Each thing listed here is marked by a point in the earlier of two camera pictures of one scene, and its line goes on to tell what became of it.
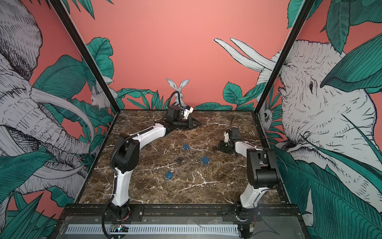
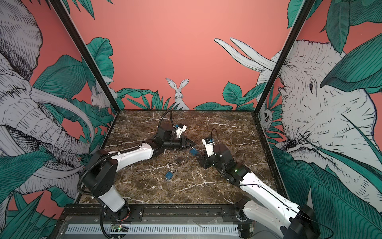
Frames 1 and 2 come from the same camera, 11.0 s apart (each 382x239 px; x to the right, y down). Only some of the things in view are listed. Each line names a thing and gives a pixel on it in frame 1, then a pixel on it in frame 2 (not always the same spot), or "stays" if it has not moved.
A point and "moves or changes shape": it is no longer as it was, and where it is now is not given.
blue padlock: (169, 175) stays
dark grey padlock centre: (179, 159) stays
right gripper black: (222, 147) → (205, 160)
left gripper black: (191, 123) → (184, 143)
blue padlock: (205, 159) moves or changes shape
